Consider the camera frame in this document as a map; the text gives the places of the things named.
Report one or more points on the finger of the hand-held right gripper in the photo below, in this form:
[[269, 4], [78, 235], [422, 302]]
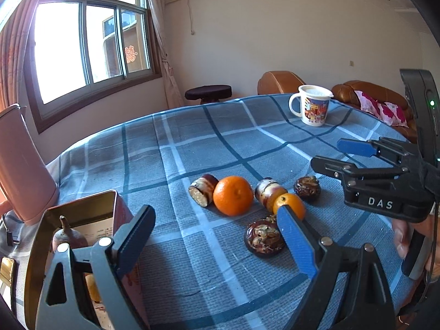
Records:
[[357, 147], [330, 166]]

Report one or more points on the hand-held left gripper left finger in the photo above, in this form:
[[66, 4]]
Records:
[[132, 244]]

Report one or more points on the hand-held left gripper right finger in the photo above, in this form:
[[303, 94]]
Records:
[[295, 240]]

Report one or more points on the dark wrinkled fruit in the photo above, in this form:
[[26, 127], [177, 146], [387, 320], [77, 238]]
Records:
[[307, 188]]

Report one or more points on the dark cut-open fruit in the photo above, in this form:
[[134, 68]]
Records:
[[263, 237]]

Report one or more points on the small orange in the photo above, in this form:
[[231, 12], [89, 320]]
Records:
[[292, 204]]

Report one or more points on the rectangular metal tin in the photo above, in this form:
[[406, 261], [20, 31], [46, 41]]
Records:
[[103, 201]]

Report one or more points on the brown sugarcane piece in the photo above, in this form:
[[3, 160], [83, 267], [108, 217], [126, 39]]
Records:
[[270, 192]]

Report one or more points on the yellow round fruit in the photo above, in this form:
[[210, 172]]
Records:
[[92, 288]]

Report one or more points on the large orange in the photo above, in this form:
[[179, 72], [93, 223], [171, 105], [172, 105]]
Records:
[[233, 196]]

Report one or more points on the dark banded sugarcane piece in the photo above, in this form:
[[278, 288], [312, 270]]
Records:
[[202, 190]]

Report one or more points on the person's right hand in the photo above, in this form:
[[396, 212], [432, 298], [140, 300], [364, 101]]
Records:
[[400, 237]]

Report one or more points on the printed leaflet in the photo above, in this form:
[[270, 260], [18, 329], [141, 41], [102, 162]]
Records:
[[96, 232]]

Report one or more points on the pink floral pillow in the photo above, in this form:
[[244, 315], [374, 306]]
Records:
[[381, 110]]

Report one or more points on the brown leather sofa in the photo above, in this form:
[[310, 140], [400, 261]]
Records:
[[343, 92]]

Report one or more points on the white printed mug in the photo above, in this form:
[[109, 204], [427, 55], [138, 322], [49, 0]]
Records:
[[312, 110]]

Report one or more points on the brown leather armchair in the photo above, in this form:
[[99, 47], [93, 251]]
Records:
[[278, 82]]

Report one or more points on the blue plaid tablecloth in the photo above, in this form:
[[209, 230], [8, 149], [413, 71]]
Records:
[[206, 144]]

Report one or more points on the smartphone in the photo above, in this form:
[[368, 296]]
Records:
[[7, 271]]

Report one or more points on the pink electric kettle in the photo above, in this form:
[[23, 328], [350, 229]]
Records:
[[24, 172]]

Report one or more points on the round dark stool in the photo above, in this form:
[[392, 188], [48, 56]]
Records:
[[208, 92]]

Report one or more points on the narrow pink curtain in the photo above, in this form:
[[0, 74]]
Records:
[[165, 58]]

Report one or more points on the red window decoration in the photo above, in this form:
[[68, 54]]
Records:
[[131, 54]]

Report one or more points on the sliding window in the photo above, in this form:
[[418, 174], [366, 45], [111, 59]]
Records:
[[62, 48]]

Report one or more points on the wide pink curtain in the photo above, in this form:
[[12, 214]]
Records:
[[17, 58]]

